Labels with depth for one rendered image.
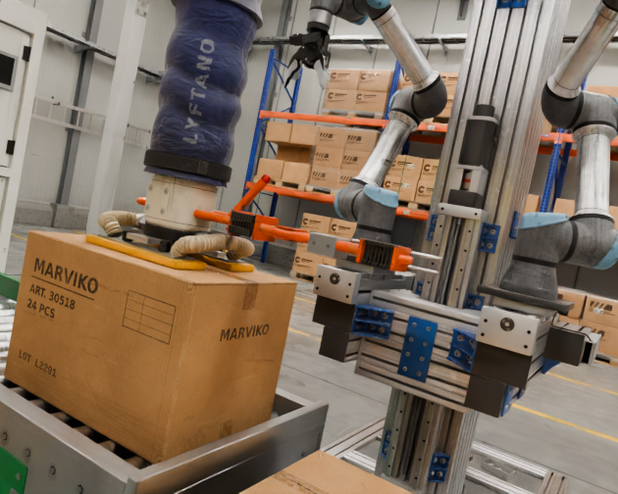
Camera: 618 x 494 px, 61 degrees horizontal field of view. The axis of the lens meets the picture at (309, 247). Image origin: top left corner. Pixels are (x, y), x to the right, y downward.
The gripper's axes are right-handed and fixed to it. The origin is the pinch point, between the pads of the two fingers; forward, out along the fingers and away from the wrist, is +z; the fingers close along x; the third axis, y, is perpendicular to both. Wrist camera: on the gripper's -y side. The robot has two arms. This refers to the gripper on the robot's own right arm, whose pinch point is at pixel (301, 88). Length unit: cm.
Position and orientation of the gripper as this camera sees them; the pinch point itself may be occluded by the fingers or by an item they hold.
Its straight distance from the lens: 173.2
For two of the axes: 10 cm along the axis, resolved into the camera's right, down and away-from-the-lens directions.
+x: -8.3, -1.9, 5.2
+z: -2.0, 9.8, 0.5
